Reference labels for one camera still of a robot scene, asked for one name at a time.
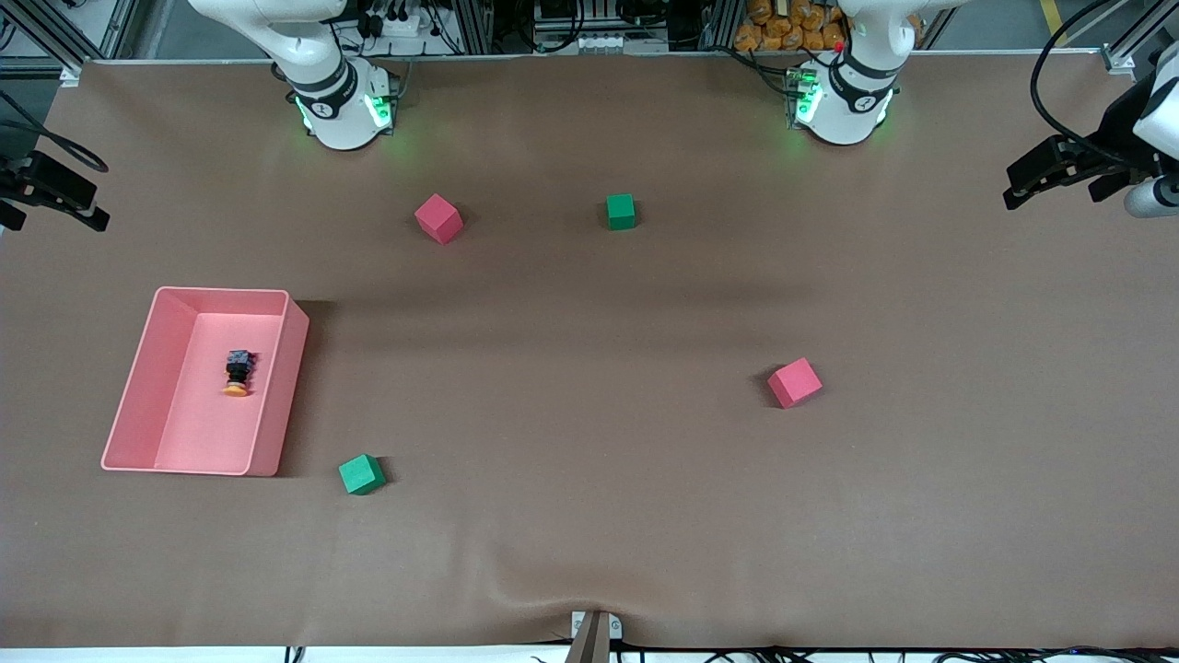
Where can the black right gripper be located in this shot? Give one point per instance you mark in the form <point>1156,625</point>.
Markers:
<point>28,177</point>

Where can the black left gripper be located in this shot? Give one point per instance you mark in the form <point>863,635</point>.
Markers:
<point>1108,130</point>

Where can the yellow mushroom push button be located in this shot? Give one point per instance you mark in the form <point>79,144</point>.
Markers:
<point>239,368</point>

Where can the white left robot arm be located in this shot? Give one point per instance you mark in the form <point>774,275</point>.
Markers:
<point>843,110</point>

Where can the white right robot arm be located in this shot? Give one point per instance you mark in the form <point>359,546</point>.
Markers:
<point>336,120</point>

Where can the pink plastic bin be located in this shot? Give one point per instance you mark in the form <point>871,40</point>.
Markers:
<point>212,387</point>

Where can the pile of orange toy breads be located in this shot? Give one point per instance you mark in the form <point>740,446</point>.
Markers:
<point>774,32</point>

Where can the pink foam cube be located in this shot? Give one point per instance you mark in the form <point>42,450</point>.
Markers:
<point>794,383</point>
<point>437,219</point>

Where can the white power strip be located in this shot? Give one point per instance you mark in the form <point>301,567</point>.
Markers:
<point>405,26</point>

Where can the green foam cube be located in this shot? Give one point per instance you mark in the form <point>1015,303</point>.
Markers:
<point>621,212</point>
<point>361,475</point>

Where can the black electronics rack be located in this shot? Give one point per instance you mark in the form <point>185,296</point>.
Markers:
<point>599,23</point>

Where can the brown table mat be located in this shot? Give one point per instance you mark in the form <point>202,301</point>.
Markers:
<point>589,516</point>

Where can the aluminium frame rail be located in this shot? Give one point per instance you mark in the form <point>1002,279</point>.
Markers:
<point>55,37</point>
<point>1138,41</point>

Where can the aluminium post with brackets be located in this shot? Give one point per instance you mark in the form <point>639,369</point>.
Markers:
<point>589,640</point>

